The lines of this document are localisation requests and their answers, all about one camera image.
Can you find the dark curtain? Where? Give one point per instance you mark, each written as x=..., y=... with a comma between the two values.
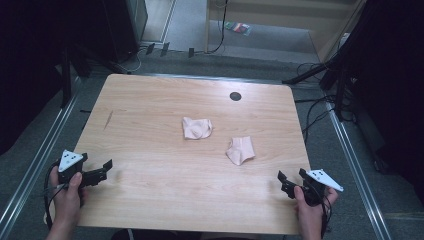
x=393, y=93
x=30, y=66

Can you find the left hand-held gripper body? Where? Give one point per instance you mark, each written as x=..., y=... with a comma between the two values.
x=70, y=160

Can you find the black metal stand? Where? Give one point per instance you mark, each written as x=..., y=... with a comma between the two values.
x=66, y=78

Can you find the person's right hand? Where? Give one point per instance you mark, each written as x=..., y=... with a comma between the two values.
x=311, y=213

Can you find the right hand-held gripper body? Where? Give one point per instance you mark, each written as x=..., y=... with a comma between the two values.
x=316, y=186

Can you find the black round table grommet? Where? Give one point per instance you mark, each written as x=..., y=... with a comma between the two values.
x=235, y=96

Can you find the colourful packet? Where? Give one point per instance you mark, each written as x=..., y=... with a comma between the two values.
x=238, y=28

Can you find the black plug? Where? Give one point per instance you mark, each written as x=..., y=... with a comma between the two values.
x=165, y=48
x=191, y=52
x=150, y=48

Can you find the person's left hand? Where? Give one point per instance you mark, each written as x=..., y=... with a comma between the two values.
x=68, y=200

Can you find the pink sock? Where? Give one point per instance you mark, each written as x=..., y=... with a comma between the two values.
x=240, y=150
x=196, y=128

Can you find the black cabinet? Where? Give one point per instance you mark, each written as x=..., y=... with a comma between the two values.
x=125, y=30

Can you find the metal floor rail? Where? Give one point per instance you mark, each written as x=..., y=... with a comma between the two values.
x=356, y=173
x=36, y=160

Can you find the black tripod stand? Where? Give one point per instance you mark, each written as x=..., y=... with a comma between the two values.
x=335, y=71

